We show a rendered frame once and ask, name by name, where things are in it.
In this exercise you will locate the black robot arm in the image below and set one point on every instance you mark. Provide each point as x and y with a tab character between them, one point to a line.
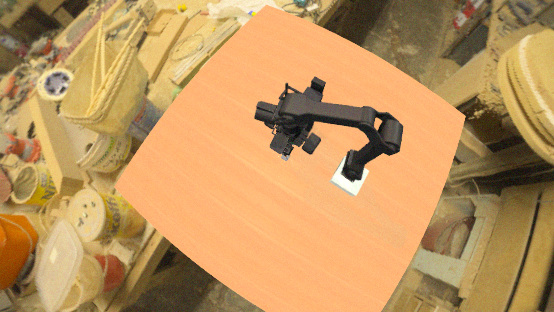
296	110

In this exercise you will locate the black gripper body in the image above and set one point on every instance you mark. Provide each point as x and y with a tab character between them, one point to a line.
310	143

